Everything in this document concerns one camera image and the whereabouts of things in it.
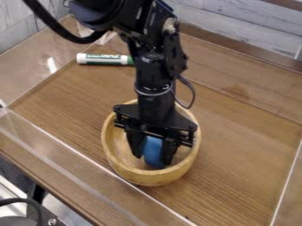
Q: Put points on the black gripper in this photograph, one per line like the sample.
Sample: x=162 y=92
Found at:
x=156 y=121

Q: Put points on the blue rectangular block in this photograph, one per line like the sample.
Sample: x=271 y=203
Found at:
x=152 y=152

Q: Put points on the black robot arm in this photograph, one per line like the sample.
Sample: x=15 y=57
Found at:
x=149 y=28

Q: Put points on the brown wooden bowl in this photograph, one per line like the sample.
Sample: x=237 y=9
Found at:
x=132 y=168

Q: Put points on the green and white marker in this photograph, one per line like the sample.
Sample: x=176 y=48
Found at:
x=105 y=59

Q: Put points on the black metal stand base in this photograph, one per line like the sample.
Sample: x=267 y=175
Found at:
x=41 y=214

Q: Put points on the clear acrylic corner bracket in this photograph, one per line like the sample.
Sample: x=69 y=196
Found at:
x=86 y=31

